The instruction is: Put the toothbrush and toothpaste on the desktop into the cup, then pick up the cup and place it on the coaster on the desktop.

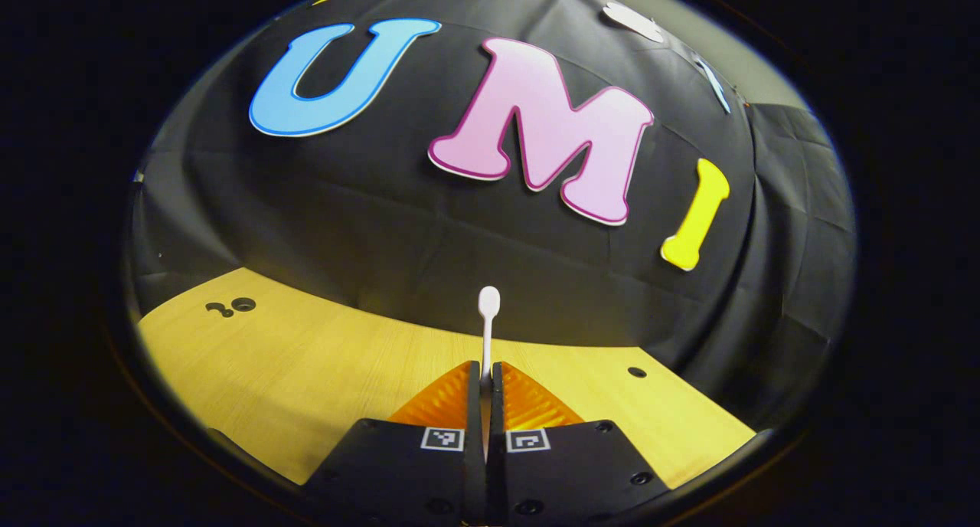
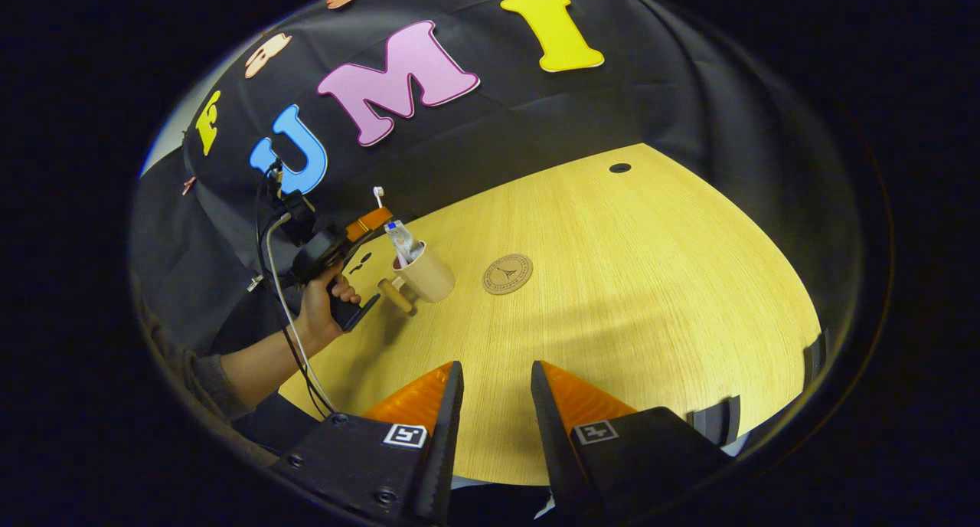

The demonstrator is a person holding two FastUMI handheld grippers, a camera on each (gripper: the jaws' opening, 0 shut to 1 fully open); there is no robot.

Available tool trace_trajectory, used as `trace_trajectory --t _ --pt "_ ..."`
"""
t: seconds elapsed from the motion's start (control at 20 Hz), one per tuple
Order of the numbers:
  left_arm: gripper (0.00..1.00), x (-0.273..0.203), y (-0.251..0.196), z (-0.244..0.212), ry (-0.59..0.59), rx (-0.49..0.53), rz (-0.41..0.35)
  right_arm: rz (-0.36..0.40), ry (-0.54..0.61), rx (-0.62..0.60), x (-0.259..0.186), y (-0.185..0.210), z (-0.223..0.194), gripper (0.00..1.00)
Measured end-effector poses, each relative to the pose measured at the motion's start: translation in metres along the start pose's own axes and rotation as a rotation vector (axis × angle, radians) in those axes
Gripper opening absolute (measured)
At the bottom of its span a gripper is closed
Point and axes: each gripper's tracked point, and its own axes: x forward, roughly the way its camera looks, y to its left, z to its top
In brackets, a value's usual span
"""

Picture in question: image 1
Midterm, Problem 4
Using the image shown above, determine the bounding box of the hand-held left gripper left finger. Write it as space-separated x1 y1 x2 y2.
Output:
302 360 485 524

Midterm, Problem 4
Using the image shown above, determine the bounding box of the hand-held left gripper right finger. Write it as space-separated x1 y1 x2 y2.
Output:
488 361 675 524

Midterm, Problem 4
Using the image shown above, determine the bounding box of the pale pink toothbrush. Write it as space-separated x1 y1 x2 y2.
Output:
478 286 501 459

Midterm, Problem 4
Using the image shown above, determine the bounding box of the light wooden desktop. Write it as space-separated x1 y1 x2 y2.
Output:
136 267 759 489

